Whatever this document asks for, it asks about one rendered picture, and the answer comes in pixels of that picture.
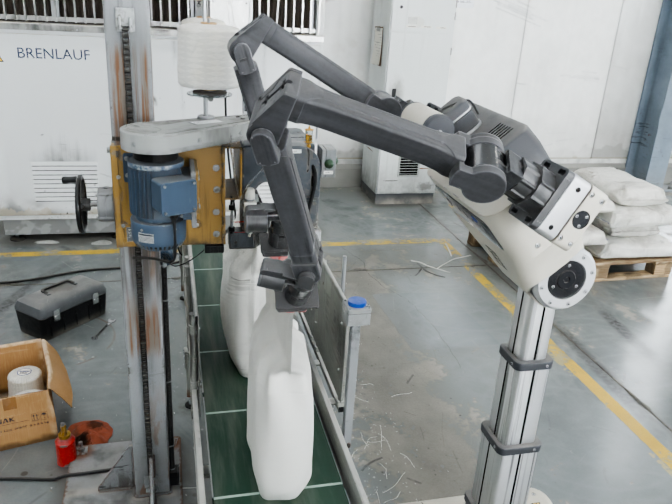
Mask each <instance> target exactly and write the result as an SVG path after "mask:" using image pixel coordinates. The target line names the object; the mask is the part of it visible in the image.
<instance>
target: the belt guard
mask: <svg viewBox="0 0 672 504"><path fill-rule="evenodd" d="M236 116H240V117H236ZM241 118H245V119H241ZM215 119H216V120H219V121H222V122H217V123H208V124H198V125H195V124H192V123H189V122H195V121H204V120H199V119H197V118H190V119H177V120H164V121H150V122H138V123H131V124H127V125H124V126H122V127H121V128H120V144H121V149H122V150H124V151H127V152H130V153H135V154H143V155H167V154H175V153H181V152H186V151H191V150H196V149H202V148H207V147H212V146H217V145H223V144H228V143H233V142H238V141H244V140H247V137H246V132H247V129H248V125H249V122H250V121H249V118H248V115H247V114H243V117H242V115H230V116H217V117H215Z"/></svg>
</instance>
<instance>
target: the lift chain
mask: <svg viewBox="0 0 672 504"><path fill-rule="evenodd" d="M122 31H123V33H122V43H123V56H124V59H123V60H124V68H125V69H124V75H125V76H124V77H125V91H126V93H125V94H126V109H127V108H128V107H131V108H132V109H127V110H126V111H127V124H131V123H134V115H133V97H132V95H133V94H132V92H131V91H132V81H131V78H132V76H131V69H130V68H131V59H130V41H129V33H128V31H129V29H128V27H127V28H123V29H122ZM124 32H127V34H124ZM124 38H128V40H124ZM124 44H128V46H125V45H124ZM125 50H128V52H125ZM125 56H129V58H125ZM125 62H129V64H126V63H125ZM126 68H129V70H128V69H126ZM126 73H130V75H126ZM127 79H130V81H127ZM127 85H130V87H127ZM127 91H130V92H127ZM127 96H131V98H127ZM128 102H131V104H128ZM129 113H132V115H129ZM128 119H133V120H128ZM136 251H140V252H138V253H137V252H136ZM137 256H140V257H141V248H140V247H139V248H136V247H135V257H137ZM135 261H136V278H137V293H138V295H137V296H138V311H139V312H138V314H139V328H140V345H141V362H142V363H141V364H142V378H143V379H142V381H143V394H144V395H143V397H144V413H145V431H146V447H147V462H148V463H147V464H148V476H149V472H150V470H149V458H150V457H151V458H152V457H153V455H152V439H151V438H152V437H151V421H150V403H149V386H148V385H149V383H148V367H147V349H146V348H147V347H146V329H145V312H144V294H143V276H142V259H135ZM137 261H140V262H137ZM137 265H140V266H138V267H137ZM137 270H141V271H137ZM138 274H141V276H138ZM138 279H141V280H138ZM138 284H141V285H138ZM139 288H142V289H139ZM139 293H142V294H139ZM139 297H142V298H139ZM141 301H142V303H140V302H141ZM140 306H143V307H140ZM140 310H143V311H140ZM140 315H143V316H140ZM141 319H143V320H141ZM141 323H144V324H141ZM141 328H144V329H141ZM141 332H144V333H141ZM141 336H144V337H141ZM142 340H145V341H142ZM142 345H145V346H142ZM142 349H145V350H142ZM142 353H145V354H142ZM143 357H146V358H143ZM143 361H146V362H143ZM143 365H146V366H143ZM144 369H146V370H144ZM143 370H144V371H143ZM145 373H146V374H145ZM146 377H147V378H146ZM146 381H147V382H146ZM146 385H147V386H146ZM144 389H145V390H144ZM146 389H147V390H146ZM146 393H148V394H146ZM145 397H148V398H145ZM145 401H148V402H145ZM145 405H148V406H145ZM146 409H148V410H146ZM146 413H149V414H146ZM146 417H147V418H146ZM148 420H149V421H148ZM147 424H149V425H147ZM147 428H150V429H147ZM147 432H149V433H147ZM149 435H150V436H149ZM147 439H150V440H147ZM148 443H150V444H148ZM150 446H151V447H150ZM148 450H151V451H148ZM148 454H150V455H148Z"/></svg>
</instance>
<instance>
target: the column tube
mask: <svg viewBox="0 0 672 504"><path fill-rule="evenodd" d="M102 4H103V18H104V33H105V48H106V62H107V77H108V91H109V106H110V120H111V135H112V143H114V145H121V144H120V128H121V127H122V126H124V125H127V111H126V110H127V109H132V108H131V107H128V108H127V109H126V94H125V93H126V91H125V77H124V76H125V75H124V69H125V68H124V60H123V59H124V56H123V43H122V33H123V32H116V21H115V7H117V8H134V20H135V32H128V33H129V41H130V59H131V68H130V69H131V76H132V78H131V81H132V91H131V92H132V94H133V95H132V97H133V115H134V123H138V122H150V121H155V119H154V96H153V73H152V50H151V28H150V5H149V0H102ZM119 252H120V266H121V281H122V295H123V310H124V325H125V339H126V354H127V368H128V383H129V397H130V412H131V427H132V441H133V456H134V470H135V485H136V495H142V494H150V493H146V488H145V486H144V476H148V464H147V463H148V462H147V447H146V431H145V413H144V397H143V395H144V394H143V381H142V379H143V378H142V364H141V363H142V362H141V345H140V328H139V314H138V312H139V311H138V296H137V295H138V293H137V278H136V261H135V259H132V257H135V247H122V248H119ZM141 257H155V258H160V259H161V256H160V251H148V250H144V249H142V248H141ZM142 276H143V294H144V312H145V329H146V347H147V348H146V349H147V367H148V383H149V385H148V386H149V403H150V421H151V437H152V438H151V439H152V454H154V455H155V466H156V468H155V469H156V475H158V482H159V487H157V492H155V493H160V492H168V491H170V474H169V465H170V462H169V447H168V416H167V393H166V378H165V348H164V325H163V302H162V279H161V265H160V261H156V260H144V259H142Z"/></svg>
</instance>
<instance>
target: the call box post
mask: <svg viewBox="0 0 672 504"><path fill-rule="evenodd" d="M360 328H361V326H350V331H349V345H348V358H347V371H346V385H345V398H344V411H343V425H342V434H343V437H344V439H345V442H346V444H347V447H348V450H349V452H350V450H351V438H352V425H353V414H354V402H355V389H356V377H357V365H358V353H359V340H360Z"/></svg>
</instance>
